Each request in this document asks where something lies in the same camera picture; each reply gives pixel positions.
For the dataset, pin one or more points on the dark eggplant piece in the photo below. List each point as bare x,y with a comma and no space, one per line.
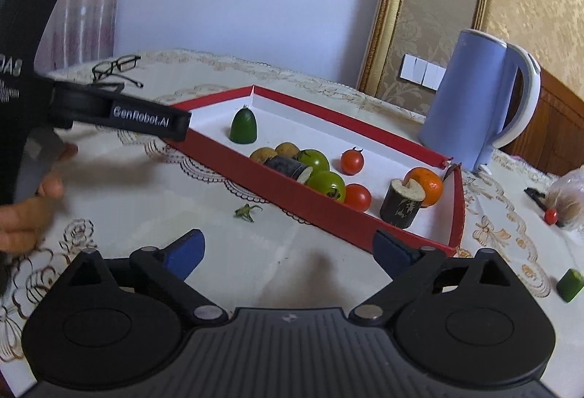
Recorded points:
287,167
401,206

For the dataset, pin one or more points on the wooden headboard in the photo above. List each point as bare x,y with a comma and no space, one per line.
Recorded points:
556,124

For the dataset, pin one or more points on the small black object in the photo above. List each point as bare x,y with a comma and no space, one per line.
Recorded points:
534,196

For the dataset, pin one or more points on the green cucumber piece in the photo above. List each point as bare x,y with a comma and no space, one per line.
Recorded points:
569,286

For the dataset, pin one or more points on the red cardboard tray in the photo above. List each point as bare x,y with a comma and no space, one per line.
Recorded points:
283,197

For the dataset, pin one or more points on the blue electric kettle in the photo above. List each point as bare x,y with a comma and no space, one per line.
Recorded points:
470,106

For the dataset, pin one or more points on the person's left hand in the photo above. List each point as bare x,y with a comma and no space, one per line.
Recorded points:
27,220

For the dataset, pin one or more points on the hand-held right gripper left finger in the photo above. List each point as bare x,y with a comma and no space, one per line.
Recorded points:
185,254

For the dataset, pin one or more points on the white wall switch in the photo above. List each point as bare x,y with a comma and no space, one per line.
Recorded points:
422,70

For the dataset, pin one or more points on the small brown round fruit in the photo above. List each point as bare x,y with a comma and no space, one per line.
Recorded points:
262,154
287,150

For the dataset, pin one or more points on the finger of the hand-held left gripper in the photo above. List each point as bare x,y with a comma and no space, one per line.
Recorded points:
146,119

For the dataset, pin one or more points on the green tomato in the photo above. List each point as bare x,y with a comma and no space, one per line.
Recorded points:
315,159
327,186

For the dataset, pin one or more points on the gold wall frame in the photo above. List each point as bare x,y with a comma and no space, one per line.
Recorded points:
388,15

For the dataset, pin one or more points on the orange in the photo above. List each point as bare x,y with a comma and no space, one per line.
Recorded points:
431,186

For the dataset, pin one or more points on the dark upright eggplant piece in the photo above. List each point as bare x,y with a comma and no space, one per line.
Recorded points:
401,206

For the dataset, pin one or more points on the small red cherry tomato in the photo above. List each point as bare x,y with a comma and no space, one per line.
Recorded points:
550,216

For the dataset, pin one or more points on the green cucumber tip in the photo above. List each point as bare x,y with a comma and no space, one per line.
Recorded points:
244,128

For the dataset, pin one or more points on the green tomato stem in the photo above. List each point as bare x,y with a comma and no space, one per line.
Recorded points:
246,212

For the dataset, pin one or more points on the black eyeglasses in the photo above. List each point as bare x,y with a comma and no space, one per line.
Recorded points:
116,66

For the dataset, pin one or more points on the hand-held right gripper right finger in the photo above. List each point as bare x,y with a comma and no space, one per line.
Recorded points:
392,252

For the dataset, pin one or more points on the clear plastic bag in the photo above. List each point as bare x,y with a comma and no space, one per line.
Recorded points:
568,197

